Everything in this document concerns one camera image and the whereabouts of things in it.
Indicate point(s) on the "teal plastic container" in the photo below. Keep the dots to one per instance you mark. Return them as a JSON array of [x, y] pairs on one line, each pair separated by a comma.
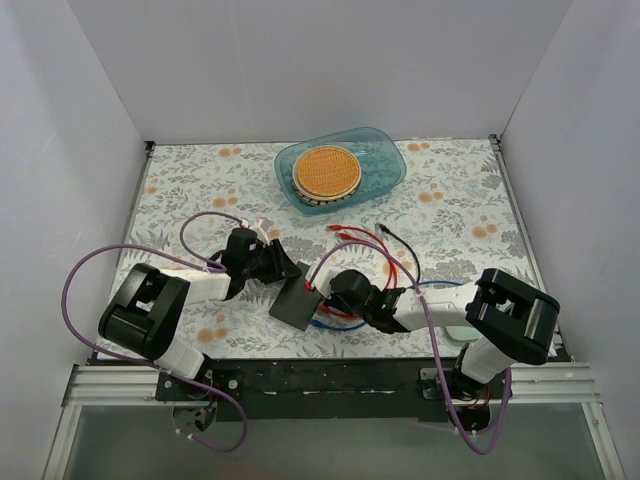
[[383, 167]]

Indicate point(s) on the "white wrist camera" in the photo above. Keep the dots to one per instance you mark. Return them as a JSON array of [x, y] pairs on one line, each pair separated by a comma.
[[319, 277], [260, 227]]

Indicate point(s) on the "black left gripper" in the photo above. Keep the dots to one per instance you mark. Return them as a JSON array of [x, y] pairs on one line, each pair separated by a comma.
[[278, 259]]

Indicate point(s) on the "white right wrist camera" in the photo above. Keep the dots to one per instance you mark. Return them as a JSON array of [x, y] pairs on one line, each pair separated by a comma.
[[319, 277]]

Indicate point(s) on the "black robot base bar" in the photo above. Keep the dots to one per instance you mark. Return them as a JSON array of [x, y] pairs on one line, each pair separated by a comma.
[[275, 389]]

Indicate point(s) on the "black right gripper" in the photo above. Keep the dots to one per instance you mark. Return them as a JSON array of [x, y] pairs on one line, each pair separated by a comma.
[[327, 298]]

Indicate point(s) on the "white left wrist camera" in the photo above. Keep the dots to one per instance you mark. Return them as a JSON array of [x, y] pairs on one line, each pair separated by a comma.
[[260, 227]]

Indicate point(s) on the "floral patterned table mat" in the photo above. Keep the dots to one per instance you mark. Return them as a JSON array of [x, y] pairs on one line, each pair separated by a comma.
[[448, 220]]

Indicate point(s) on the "orange woven round coaster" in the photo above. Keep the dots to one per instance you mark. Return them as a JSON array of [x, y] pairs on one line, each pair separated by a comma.
[[327, 158]]

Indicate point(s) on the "black network switch box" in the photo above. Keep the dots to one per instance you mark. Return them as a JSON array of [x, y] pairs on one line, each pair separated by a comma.
[[295, 305]]

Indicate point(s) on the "aluminium frame rail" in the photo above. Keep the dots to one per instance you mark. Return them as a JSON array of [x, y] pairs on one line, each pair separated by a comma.
[[121, 385]]

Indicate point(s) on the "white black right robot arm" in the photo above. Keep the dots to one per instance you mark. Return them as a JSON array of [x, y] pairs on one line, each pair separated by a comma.
[[516, 322]]

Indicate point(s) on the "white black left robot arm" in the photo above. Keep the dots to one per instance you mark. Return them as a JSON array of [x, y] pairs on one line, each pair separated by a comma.
[[144, 313]]

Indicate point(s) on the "light green square plate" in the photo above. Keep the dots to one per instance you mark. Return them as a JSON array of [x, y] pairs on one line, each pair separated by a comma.
[[462, 334]]

